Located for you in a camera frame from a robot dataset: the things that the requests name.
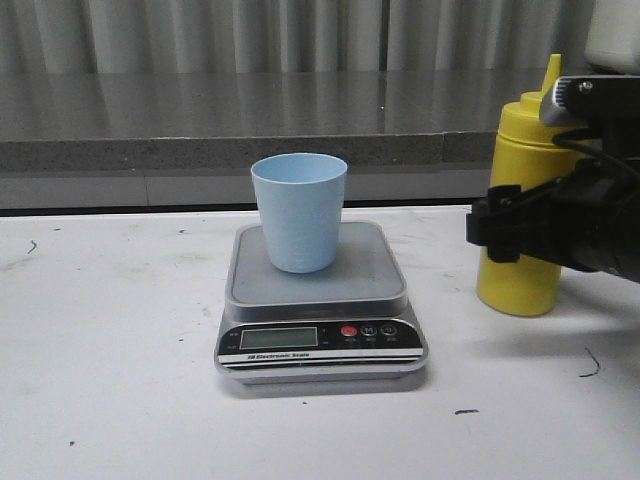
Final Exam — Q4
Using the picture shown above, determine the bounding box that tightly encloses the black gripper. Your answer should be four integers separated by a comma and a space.
466, 158, 639, 283

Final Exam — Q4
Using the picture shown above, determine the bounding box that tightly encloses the yellow squeeze bottle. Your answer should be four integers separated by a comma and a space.
476, 54, 579, 317

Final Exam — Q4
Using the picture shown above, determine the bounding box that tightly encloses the light blue plastic cup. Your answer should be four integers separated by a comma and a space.
251, 153, 348, 273

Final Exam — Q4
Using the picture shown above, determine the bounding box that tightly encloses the silver digital kitchen scale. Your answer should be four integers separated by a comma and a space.
214, 221, 428, 384

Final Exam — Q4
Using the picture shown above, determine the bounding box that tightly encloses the white appliance on counter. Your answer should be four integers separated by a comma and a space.
585, 0, 639, 74

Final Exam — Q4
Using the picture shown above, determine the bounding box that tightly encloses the grey stone counter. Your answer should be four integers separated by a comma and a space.
0, 68, 640, 211

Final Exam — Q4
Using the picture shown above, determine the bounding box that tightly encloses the black camera cable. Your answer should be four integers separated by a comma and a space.
553, 130, 640, 181

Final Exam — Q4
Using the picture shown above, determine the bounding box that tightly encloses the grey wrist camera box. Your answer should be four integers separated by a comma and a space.
539, 75, 639, 157

